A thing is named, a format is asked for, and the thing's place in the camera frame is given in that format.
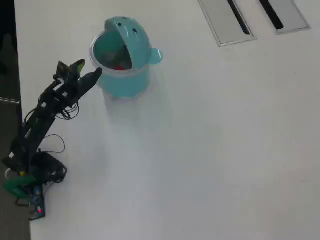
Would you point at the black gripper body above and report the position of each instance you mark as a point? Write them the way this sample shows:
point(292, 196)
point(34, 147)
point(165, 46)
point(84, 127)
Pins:
point(67, 91)

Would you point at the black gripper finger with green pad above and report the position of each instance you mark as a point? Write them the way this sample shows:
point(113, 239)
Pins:
point(75, 71)
point(88, 81)

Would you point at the red lego block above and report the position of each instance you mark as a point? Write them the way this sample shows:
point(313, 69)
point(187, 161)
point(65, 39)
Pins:
point(120, 67)

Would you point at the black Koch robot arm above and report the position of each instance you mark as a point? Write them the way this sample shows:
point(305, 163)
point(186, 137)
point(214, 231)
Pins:
point(35, 130)

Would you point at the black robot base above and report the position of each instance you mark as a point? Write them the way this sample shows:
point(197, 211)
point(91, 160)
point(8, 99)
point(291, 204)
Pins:
point(50, 167)

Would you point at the teal bin with swing lid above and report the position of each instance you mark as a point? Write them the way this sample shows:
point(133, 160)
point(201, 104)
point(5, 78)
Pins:
point(125, 80)

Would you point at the silver metal bar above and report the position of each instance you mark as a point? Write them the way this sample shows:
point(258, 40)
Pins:
point(10, 100)

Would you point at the yellow connector block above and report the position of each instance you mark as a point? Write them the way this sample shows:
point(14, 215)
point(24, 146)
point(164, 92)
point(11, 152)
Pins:
point(22, 173)

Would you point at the green table clamp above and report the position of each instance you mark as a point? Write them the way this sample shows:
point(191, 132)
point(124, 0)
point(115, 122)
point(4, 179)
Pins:
point(17, 186)

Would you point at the blue controller circuit board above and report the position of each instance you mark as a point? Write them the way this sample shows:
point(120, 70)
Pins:
point(37, 203)

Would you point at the black wrist camera board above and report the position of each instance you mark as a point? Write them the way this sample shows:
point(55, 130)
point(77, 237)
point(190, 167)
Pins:
point(62, 70)

